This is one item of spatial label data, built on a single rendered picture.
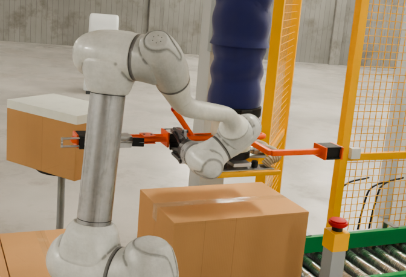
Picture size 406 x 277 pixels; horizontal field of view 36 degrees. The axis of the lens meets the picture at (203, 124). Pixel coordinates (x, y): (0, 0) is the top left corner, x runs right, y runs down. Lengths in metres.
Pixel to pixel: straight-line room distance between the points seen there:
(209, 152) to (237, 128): 0.12
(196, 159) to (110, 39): 0.59
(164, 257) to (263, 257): 0.92
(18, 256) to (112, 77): 1.49
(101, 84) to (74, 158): 2.08
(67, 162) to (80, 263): 2.06
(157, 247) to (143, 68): 0.49
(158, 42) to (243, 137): 0.61
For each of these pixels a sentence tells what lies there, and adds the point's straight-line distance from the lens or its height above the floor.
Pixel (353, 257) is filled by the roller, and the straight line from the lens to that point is 3.33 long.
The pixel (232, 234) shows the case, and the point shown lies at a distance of 2.48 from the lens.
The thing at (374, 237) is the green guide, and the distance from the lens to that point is 3.47.
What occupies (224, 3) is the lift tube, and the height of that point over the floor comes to 1.76.
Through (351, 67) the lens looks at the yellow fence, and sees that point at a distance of 3.32.
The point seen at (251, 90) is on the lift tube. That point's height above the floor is 1.44.
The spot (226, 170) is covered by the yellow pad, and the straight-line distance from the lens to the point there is 2.46.
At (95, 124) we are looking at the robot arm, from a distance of 1.76.
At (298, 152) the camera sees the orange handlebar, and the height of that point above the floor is 1.23.
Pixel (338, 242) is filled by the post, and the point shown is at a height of 0.97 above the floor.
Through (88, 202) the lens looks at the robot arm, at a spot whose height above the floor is 1.19.
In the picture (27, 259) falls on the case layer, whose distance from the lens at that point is 3.01.
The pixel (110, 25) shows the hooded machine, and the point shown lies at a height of 1.11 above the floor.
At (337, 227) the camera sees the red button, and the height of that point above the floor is 1.02.
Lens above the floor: 1.81
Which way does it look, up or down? 12 degrees down
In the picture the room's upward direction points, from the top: 5 degrees clockwise
